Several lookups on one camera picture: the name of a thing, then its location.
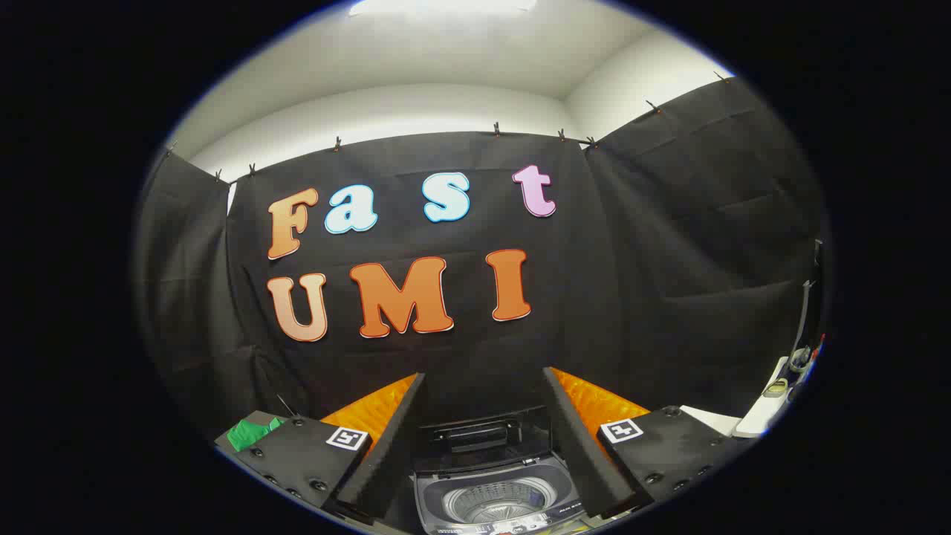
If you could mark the small olive object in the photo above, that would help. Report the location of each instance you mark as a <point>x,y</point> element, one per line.
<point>776,387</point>

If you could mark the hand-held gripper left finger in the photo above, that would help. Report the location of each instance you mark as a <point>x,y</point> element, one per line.
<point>386,461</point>

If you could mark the black backdrop cloth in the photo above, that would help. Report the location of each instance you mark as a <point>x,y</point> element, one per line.
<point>483,357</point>

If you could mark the green shirt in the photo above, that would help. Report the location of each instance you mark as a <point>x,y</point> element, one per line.
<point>249,433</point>

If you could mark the white board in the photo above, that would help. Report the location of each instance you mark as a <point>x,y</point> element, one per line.
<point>750,420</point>

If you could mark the grey washing machine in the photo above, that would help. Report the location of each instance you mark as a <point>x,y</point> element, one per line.
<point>490,501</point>

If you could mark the ceiling light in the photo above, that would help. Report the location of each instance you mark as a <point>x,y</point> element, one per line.
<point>446,6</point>

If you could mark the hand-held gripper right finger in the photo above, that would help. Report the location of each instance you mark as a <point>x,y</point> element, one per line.
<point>583,461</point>

